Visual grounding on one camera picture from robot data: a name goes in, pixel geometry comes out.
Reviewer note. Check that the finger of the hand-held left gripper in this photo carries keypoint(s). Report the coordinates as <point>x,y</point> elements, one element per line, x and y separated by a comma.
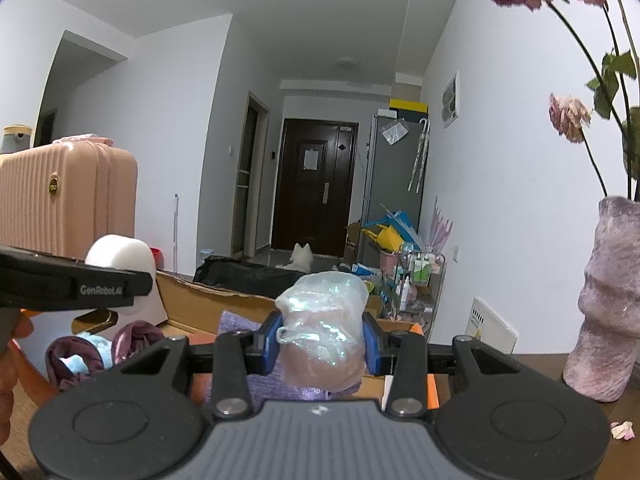
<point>142,282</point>

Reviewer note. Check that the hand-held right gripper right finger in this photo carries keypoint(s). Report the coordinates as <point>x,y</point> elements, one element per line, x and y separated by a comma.
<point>374,347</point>

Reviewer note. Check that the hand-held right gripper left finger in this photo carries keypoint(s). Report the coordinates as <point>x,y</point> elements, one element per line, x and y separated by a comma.
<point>270,345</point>

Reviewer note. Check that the white foam roll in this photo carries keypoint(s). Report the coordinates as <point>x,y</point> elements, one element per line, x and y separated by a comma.
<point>120,252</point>

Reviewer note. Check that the purple fabric pouch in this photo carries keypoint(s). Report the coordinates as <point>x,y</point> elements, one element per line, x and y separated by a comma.
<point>235,322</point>

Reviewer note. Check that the purple satin scrunchie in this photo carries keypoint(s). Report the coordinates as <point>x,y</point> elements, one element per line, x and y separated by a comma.
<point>135,335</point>

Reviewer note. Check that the iridescent plastic bag bundle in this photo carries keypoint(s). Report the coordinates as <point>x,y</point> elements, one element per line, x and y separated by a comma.
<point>320,320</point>

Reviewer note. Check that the red orange cardboard box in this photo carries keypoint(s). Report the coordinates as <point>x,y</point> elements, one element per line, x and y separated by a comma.
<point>200,305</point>

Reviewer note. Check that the person's left hand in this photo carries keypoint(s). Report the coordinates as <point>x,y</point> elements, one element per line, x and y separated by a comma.
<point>7,395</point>

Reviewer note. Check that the red bucket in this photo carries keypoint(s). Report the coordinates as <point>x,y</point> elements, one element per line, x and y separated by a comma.
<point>156,256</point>

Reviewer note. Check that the black fabric bag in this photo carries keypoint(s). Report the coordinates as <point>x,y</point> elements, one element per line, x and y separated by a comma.
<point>240,277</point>

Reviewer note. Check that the pink bucket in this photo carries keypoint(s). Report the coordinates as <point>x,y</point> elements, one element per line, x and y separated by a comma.
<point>391,261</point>

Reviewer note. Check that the white dog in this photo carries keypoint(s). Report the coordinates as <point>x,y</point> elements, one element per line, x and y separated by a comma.
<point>301,259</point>

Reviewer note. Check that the pink ribbed suitcase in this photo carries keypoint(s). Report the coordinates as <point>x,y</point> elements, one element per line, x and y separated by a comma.
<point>65,200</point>

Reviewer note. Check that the brown cardboard box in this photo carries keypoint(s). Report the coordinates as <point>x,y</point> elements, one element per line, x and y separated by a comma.
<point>353,242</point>

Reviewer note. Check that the blue yellow clutter pile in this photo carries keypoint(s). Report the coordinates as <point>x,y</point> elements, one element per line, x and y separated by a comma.
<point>392,232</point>

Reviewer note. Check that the white flat panel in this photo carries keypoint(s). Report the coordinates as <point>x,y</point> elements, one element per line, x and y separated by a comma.
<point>492,327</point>

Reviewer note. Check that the purple feather decoration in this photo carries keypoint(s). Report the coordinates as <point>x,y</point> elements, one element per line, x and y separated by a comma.
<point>441,225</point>

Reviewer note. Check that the dark brown entrance door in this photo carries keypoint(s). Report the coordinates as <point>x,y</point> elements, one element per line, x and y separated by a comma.
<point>310,200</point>

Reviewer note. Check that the cream orange thermos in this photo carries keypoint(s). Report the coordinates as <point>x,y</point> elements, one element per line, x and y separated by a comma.
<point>15,139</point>

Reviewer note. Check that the grey refrigerator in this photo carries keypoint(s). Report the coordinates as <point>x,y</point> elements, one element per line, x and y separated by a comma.
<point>392,175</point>

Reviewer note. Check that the white paper notice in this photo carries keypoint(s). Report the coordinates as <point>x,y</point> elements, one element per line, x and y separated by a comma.
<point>311,159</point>

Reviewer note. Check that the clear folded umbrella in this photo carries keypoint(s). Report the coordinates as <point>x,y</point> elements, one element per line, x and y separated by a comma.
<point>420,155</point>

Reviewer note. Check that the clear plastic bag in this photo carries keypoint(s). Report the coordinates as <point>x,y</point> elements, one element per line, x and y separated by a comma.
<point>395,131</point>

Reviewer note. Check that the purple textured vase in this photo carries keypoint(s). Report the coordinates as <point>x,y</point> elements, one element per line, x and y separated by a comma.
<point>607,300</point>

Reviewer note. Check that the yellow black box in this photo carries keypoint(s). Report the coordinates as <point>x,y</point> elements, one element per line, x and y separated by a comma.
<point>409,109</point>

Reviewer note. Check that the fallen pink petal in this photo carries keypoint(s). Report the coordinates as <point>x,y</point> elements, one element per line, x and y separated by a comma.
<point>622,431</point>

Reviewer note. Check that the side doorway frame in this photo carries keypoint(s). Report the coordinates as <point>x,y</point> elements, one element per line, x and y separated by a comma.
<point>250,175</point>

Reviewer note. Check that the wall electrical panel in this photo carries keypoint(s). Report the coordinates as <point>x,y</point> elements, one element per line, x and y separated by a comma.
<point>450,100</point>

